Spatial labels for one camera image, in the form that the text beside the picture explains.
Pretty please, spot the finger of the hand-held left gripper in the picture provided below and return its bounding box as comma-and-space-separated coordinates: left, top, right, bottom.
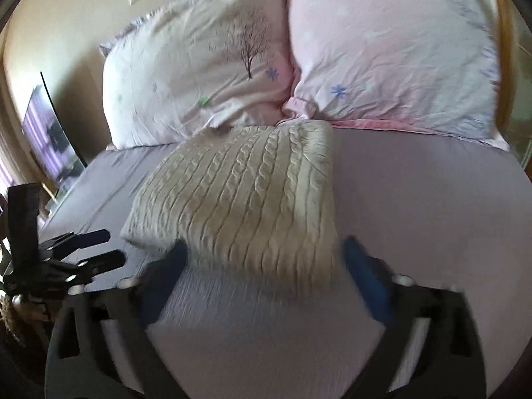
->
52, 250, 126, 285
39, 228, 111, 252

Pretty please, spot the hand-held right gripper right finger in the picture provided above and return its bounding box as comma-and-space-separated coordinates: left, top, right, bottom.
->
341, 236, 485, 366

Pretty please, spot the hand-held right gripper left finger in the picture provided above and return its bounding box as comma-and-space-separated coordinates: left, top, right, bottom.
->
53, 239, 190, 366

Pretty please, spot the cream cable-knit sweater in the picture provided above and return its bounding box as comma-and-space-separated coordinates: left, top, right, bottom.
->
120, 119, 342, 301

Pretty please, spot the person's left forearm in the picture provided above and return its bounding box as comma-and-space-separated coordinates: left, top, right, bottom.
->
0, 294, 50, 343

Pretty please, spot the flat television screen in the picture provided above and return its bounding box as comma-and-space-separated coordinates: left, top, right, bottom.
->
22, 72, 89, 186

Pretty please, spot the white pillow with tree print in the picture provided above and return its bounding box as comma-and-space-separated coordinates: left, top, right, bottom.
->
99, 0, 297, 150

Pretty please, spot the pink pillow with flower print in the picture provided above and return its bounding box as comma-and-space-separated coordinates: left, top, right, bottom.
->
272, 0, 510, 150

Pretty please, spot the wooden headboard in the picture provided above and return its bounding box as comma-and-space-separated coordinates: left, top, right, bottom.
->
489, 0, 521, 144

